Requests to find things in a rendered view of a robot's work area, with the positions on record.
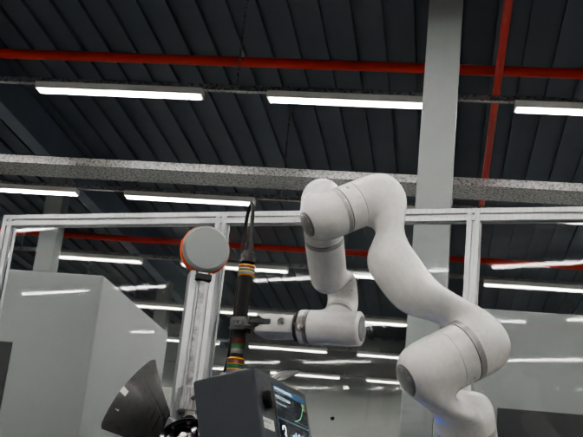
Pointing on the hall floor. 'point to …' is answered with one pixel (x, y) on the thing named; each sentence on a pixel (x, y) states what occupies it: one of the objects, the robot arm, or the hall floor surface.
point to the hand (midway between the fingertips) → (240, 324)
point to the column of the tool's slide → (191, 335)
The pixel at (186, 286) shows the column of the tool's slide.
